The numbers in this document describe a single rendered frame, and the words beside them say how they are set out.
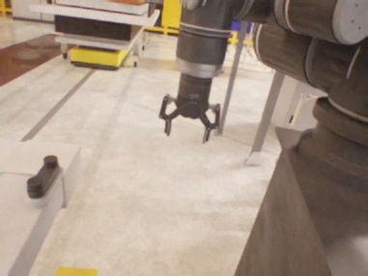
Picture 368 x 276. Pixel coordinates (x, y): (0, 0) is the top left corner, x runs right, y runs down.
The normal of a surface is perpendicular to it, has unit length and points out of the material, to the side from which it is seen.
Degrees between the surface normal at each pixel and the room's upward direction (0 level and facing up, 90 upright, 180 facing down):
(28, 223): 0
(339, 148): 90
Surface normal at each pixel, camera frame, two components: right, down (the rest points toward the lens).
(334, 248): 0.14, -0.87
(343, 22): 0.25, 0.54
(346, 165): -0.10, -0.69
